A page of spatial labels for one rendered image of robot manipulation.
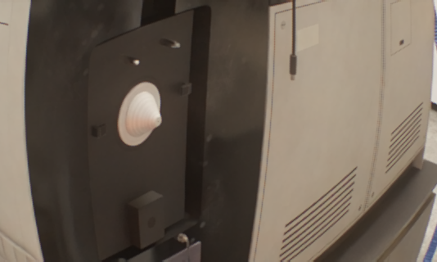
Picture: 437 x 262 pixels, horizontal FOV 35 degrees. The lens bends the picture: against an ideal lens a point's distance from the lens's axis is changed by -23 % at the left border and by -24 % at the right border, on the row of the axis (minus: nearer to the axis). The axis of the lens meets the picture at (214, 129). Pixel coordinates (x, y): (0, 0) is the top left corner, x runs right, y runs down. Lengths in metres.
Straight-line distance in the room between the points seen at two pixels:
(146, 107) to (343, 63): 0.43
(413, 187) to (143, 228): 0.98
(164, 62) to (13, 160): 0.23
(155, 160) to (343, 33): 0.40
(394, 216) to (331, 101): 0.52
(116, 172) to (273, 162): 0.28
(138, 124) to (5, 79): 0.20
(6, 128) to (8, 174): 0.05
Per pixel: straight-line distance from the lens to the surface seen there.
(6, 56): 0.69
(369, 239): 1.54
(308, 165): 1.16
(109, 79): 0.79
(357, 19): 1.21
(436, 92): 4.12
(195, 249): 0.99
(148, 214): 0.88
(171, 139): 0.90
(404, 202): 1.69
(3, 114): 0.72
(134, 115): 0.82
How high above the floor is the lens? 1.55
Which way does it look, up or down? 25 degrees down
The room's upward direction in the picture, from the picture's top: 3 degrees clockwise
